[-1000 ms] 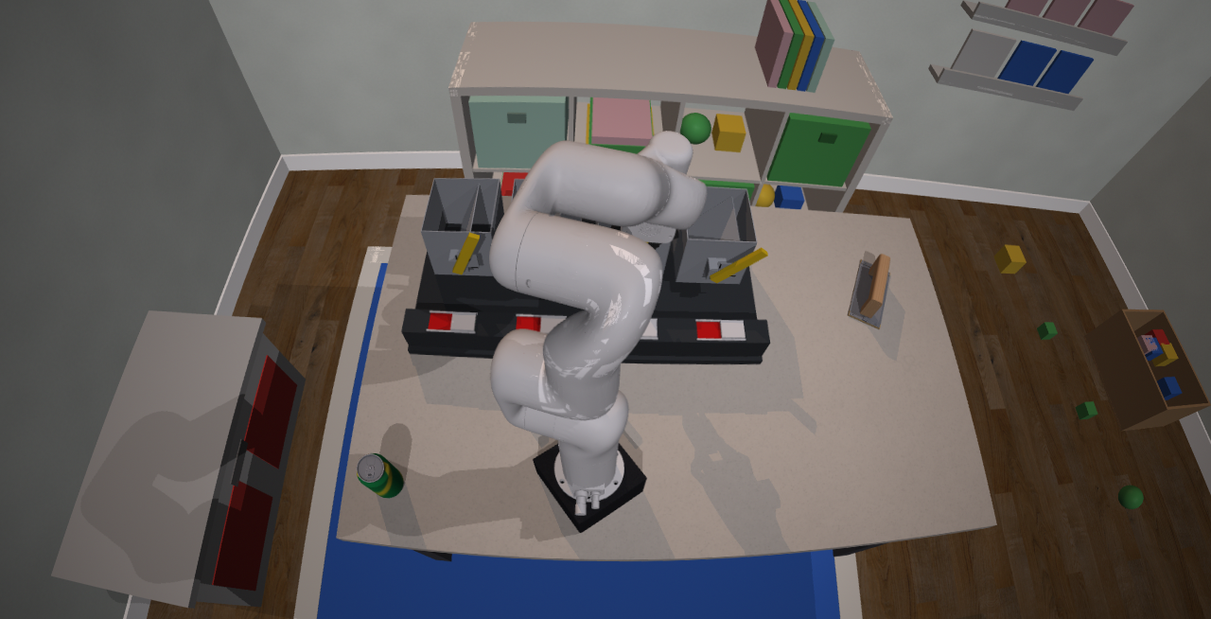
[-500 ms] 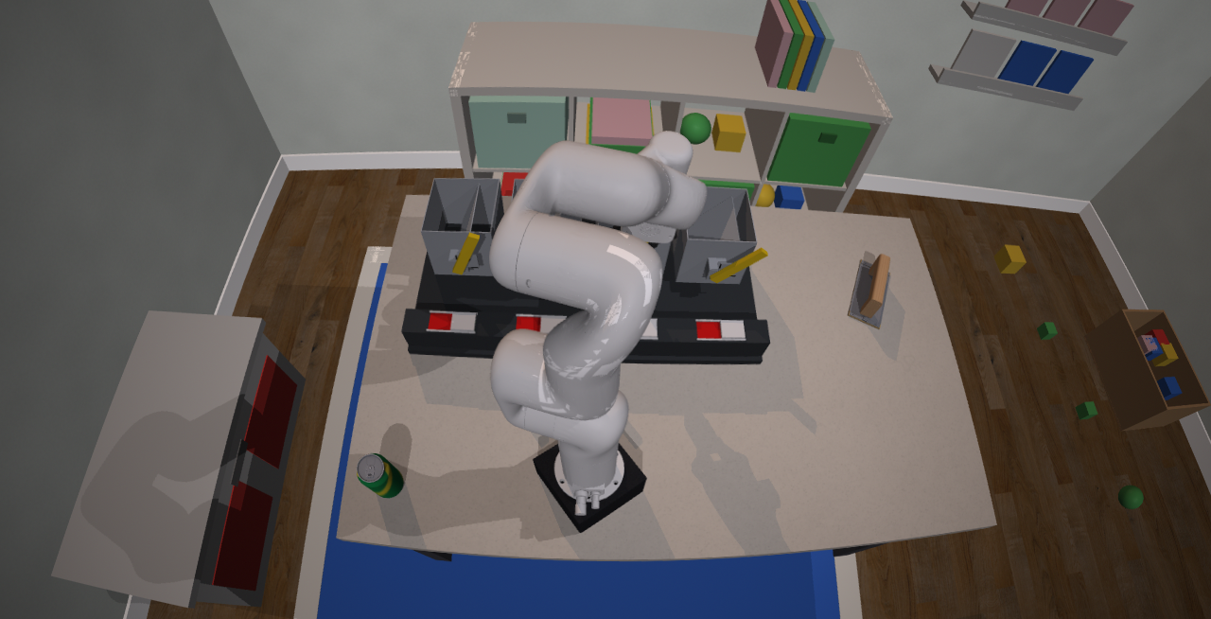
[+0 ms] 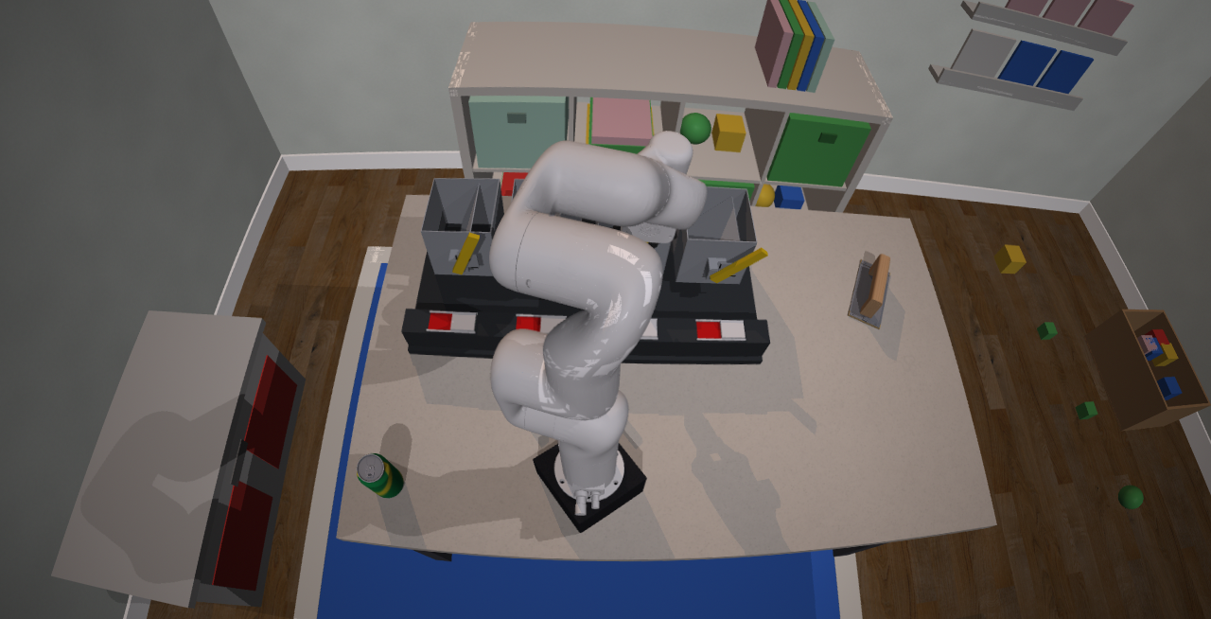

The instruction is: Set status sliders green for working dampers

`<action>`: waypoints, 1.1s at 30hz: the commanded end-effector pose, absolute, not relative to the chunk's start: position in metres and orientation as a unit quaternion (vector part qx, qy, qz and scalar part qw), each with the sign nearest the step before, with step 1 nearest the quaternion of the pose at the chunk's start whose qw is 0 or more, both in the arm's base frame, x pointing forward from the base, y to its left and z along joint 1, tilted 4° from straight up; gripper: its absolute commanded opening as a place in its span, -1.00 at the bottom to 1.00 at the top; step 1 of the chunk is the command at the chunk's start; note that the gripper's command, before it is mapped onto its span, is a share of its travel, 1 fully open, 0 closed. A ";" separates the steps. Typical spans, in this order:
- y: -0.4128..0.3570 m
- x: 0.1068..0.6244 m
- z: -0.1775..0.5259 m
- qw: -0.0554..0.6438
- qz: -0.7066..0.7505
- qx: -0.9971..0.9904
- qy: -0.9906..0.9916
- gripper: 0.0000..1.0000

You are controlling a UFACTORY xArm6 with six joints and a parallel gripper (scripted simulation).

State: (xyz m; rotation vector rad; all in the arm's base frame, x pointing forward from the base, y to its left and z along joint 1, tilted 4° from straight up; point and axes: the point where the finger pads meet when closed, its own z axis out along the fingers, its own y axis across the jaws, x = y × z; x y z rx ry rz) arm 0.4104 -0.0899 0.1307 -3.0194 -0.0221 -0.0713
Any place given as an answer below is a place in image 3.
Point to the sanding float with wooden handle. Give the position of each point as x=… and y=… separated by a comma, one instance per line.
x=866, y=310

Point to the green drink can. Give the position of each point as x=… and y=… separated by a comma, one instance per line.
x=378, y=474

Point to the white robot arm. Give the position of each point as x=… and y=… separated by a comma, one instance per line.
x=564, y=383

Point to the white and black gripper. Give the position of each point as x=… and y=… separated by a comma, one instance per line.
x=651, y=233

